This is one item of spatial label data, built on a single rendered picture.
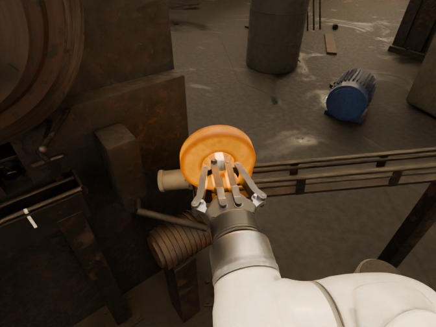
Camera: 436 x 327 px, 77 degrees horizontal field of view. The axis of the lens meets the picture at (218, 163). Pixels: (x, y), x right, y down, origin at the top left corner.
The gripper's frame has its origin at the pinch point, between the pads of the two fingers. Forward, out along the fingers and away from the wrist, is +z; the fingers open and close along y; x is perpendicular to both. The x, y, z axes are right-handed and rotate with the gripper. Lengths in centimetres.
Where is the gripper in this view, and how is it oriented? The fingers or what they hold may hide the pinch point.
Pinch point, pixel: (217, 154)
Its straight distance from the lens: 55.5
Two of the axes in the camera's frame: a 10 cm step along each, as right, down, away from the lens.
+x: 0.1, -7.3, -6.8
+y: 9.9, -0.9, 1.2
